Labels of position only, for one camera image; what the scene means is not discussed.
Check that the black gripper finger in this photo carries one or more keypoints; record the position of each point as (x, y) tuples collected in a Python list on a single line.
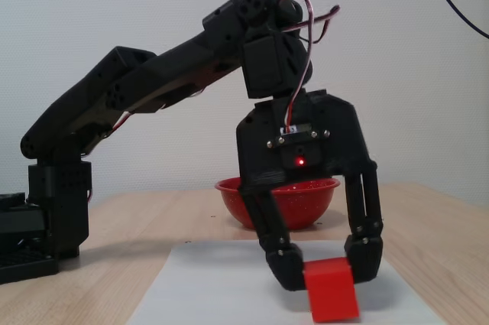
[(366, 225)]

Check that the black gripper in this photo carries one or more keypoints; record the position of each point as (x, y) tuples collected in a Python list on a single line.
[(332, 138)]

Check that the red cube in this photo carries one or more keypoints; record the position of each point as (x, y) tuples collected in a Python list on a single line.
[(332, 294)]

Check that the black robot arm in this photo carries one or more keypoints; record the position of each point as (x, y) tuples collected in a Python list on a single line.
[(172, 69)]

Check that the red speckled bowl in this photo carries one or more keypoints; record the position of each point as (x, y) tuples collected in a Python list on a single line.
[(305, 202)]

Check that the white paper sheet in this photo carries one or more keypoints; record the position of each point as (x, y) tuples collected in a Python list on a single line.
[(210, 286)]

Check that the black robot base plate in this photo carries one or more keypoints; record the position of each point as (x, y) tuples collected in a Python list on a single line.
[(23, 264)]

